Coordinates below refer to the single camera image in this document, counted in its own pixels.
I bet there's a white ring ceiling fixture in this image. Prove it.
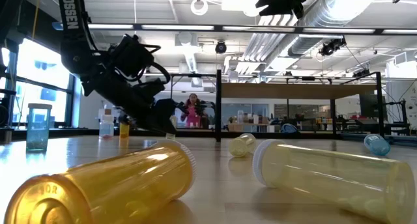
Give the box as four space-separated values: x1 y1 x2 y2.
190 0 209 16

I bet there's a large window black frame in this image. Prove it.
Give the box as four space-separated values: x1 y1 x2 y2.
0 38 78 127

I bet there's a small white bottle left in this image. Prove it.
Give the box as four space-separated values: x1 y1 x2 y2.
26 103 53 152

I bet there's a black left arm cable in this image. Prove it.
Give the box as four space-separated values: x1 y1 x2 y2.
142 44 173 85

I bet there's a black ceiling spotlight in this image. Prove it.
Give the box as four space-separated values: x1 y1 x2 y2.
214 40 228 55
319 37 347 57
351 68 371 78

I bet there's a wooden shelf with black legs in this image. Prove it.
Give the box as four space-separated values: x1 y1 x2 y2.
214 68 386 145

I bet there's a black overhead light bar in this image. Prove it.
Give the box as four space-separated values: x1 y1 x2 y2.
51 21 417 36

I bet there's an amber pill bottle white cap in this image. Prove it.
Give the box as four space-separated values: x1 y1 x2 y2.
119 121 130 139
3 139 197 224

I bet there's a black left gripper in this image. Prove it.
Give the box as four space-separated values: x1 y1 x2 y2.
81 34 179 134

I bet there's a black background workbench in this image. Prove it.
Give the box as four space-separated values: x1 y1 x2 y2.
335 98 411 136

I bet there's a black background rig frame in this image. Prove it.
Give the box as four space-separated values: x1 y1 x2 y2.
143 72 218 120

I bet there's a person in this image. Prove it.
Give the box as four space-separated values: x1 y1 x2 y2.
182 92 205 129

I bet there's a yellow hanging cord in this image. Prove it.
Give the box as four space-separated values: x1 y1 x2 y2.
31 0 42 41

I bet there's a silver ventilation duct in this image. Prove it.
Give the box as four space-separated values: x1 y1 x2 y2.
288 0 379 57

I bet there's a small pale yellow pill bottle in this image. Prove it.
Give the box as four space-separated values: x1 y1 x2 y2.
227 133 257 158

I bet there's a blue pill bottle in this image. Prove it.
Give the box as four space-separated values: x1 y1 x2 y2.
363 133 391 157

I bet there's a blue rounded object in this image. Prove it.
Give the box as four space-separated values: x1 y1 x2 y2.
280 122 299 133

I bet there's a black aluminium table frame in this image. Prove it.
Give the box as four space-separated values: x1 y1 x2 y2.
0 127 417 147

